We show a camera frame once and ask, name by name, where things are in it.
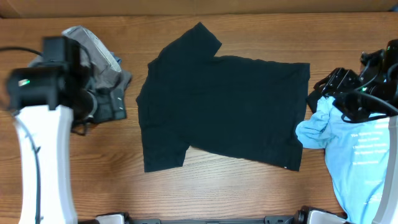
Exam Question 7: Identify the black t-shirt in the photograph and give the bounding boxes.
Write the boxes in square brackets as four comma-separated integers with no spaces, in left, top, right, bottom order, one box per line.
[136,23,310,172]

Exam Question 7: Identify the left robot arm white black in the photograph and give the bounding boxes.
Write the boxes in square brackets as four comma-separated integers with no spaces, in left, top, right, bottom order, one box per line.
[6,36,132,223]

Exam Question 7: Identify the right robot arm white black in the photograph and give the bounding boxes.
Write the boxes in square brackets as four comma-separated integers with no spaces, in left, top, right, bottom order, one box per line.
[291,40,397,223]

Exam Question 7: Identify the black garment under blue shirt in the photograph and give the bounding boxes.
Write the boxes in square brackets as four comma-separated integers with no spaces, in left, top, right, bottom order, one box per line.
[306,90,328,114]

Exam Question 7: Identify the folded grey shorts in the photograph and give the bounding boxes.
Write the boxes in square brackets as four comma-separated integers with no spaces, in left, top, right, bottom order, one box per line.
[27,25,133,93]

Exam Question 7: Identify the light blue t-shirt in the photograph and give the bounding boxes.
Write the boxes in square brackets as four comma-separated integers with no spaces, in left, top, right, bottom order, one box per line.
[296,97,390,223]

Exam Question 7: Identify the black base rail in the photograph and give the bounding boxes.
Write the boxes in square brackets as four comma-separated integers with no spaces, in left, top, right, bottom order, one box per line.
[78,212,294,224]

